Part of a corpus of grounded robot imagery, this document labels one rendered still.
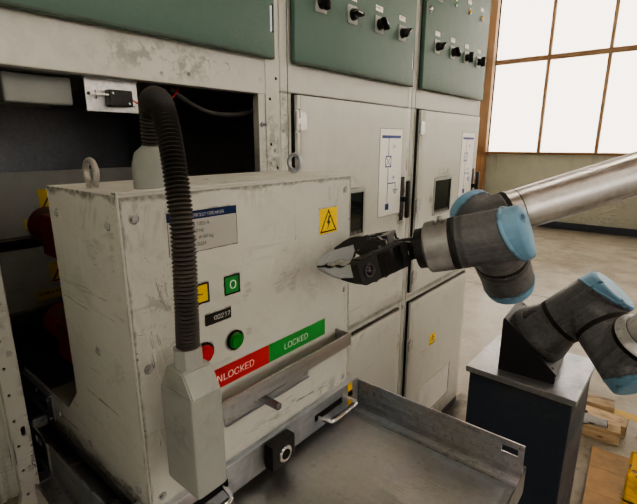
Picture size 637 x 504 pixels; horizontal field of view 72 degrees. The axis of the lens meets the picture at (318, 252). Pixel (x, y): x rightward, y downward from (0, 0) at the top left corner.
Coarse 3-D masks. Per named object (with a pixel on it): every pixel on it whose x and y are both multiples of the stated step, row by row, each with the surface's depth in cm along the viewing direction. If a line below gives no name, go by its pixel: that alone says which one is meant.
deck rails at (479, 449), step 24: (360, 384) 102; (360, 408) 102; (384, 408) 99; (408, 408) 95; (432, 408) 91; (408, 432) 94; (432, 432) 92; (456, 432) 88; (480, 432) 85; (456, 456) 87; (480, 456) 86; (504, 456) 83; (72, 480) 75; (504, 480) 80
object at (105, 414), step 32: (64, 192) 63; (96, 192) 57; (128, 192) 54; (160, 192) 58; (64, 224) 65; (96, 224) 58; (64, 256) 67; (96, 256) 60; (64, 288) 70; (96, 288) 62; (96, 320) 64; (128, 320) 57; (96, 352) 65; (128, 352) 59; (96, 384) 69; (128, 384) 61; (64, 416) 82; (96, 416) 71; (128, 416) 63; (96, 448) 74; (128, 448) 65; (128, 480) 68
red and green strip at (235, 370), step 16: (320, 320) 89; (288, 336) 82; (304, 336) 86; (256, 352) 76; (272, 352) 79; (288, 352) 83; (224, 368) 71; (240, 368) 74; (256, 368) 77; (224, 384) 71
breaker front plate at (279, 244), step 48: (192, 192) 61; (240, 192) 68; (288, 192) 76; (336, 192) 87; (144, 240) 57; (240, 240) 69; (288, 240) 78; (336, 240) 89; (144, 288) 58; (240, 288) 71; (288, 288) 80; (336, 288) 92; (144, 336) 59; (144, 384) 60; (240, 384) 74; (288, 384) 84; (336, 384) 97; (144, 432) 61; (240, 432) 76
